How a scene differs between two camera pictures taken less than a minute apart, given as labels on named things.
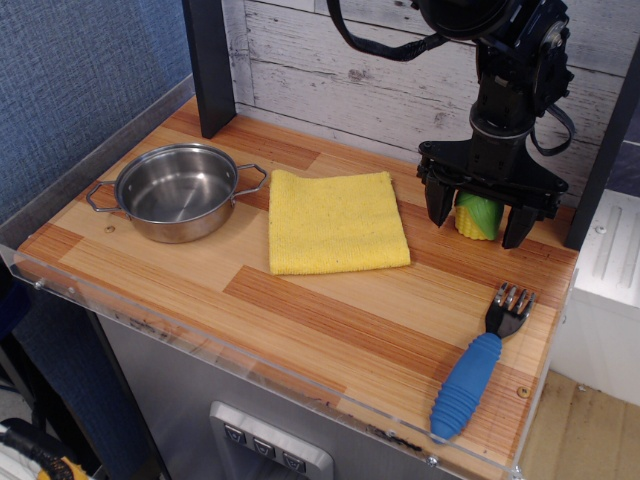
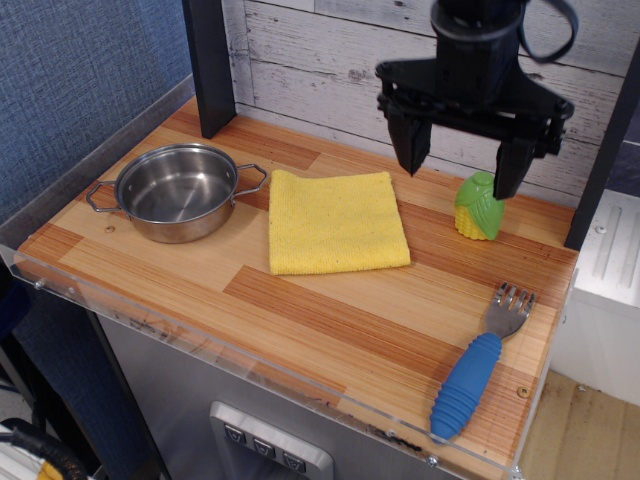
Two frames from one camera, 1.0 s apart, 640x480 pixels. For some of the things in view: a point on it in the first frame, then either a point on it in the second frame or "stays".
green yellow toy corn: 477,217 stays
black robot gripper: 496,164 → 476,84
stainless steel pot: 177,193 stays
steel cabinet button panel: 249,449 stays
